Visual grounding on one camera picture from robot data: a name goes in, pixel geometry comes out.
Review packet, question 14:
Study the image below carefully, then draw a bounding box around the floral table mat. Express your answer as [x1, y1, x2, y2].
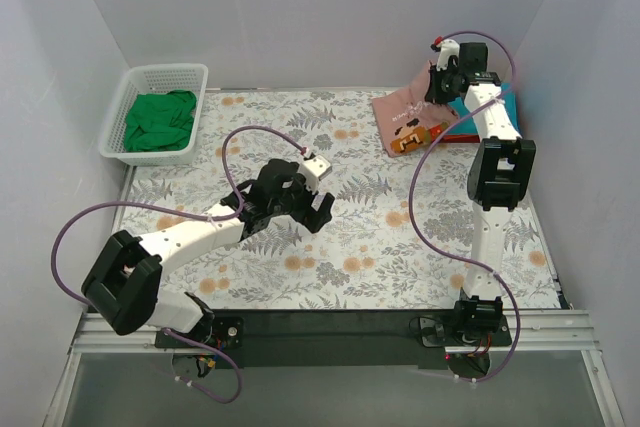
[97, 89, 561, 311]

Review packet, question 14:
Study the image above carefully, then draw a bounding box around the purple cable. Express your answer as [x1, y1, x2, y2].
[408, 30, 525, 384]
[52, 126, 311, 404]

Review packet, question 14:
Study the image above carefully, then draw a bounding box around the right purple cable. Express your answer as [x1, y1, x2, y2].
[408, 30, 525, 384]

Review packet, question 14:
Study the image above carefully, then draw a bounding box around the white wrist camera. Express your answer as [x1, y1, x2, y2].
[298, 155, 332, 194]
[431, 37, 460, 71]

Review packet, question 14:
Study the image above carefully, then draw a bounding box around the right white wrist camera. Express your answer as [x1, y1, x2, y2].
[431, 37, 460, 71]

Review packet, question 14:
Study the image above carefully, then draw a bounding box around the pink t shirt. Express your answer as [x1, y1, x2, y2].
[372, 62, 459, 157]

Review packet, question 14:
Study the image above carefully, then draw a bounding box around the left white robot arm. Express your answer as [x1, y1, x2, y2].
[81, 156, 334, 347]

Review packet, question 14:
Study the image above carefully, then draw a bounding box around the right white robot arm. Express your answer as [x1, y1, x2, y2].
[425, 37, 536, 347]

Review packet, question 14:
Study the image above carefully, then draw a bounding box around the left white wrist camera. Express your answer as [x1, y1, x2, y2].
[298, 155, 332, 194]

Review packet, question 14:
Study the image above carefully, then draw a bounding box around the aluminium rail frame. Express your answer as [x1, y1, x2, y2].
[45, 309, 624, 426]

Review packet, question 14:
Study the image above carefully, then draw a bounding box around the white plastic basket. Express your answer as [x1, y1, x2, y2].
[98, 63, 208, 166]

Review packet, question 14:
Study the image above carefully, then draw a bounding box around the green t shirt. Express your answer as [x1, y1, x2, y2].
[123, 90, 197, 152]

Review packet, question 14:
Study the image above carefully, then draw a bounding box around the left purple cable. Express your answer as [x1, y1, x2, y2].
[52, 126, 311, 404]

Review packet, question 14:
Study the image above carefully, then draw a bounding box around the blue folded t shirt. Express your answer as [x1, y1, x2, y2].
[448, 83, 519, 137]

